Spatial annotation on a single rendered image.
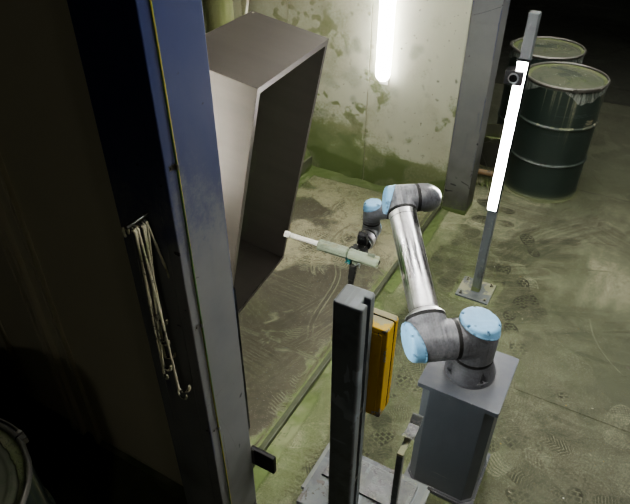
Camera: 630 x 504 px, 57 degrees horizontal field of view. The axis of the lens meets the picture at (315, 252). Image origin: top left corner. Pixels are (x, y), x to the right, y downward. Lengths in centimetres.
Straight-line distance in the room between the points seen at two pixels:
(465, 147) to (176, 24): 316
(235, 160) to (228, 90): 26
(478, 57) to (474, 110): 34
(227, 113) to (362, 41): 227
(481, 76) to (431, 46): 37
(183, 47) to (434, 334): 131
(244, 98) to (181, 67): 77
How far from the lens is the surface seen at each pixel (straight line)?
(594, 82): 466
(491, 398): 228
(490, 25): 389
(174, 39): 123
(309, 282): 359
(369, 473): 183
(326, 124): 455
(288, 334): 326
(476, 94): 402
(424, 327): 210
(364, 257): 272
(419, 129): 423
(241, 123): 204
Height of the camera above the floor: 233
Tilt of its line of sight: 37 degrees down
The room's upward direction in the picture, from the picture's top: straight up
